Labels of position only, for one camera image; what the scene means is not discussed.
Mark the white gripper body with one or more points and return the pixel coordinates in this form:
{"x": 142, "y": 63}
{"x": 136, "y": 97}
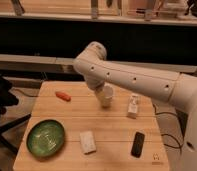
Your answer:
{"x": 100, "y": 94}

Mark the orange pepper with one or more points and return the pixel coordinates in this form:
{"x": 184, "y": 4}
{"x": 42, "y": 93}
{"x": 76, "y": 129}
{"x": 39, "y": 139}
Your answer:
{"x": 63, "y": 96}

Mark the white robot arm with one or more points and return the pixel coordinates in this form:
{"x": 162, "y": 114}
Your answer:
{"x": 178, "y": 89}

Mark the white glue bottle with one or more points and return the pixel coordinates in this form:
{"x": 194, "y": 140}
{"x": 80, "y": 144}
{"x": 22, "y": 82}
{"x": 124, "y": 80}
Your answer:
{"x": 133, "y": 106}

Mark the white sponge block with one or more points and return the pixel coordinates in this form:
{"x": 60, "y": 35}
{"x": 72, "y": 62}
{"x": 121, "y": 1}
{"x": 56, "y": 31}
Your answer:
{"x": 87, "y": 142}

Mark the black phone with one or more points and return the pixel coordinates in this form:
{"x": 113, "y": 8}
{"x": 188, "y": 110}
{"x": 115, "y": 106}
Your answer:
{"x": 138, "y": 144}

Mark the green glass bowl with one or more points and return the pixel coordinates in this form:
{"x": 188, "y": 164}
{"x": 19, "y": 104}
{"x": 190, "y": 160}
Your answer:
{"x": 45, "y": 138}

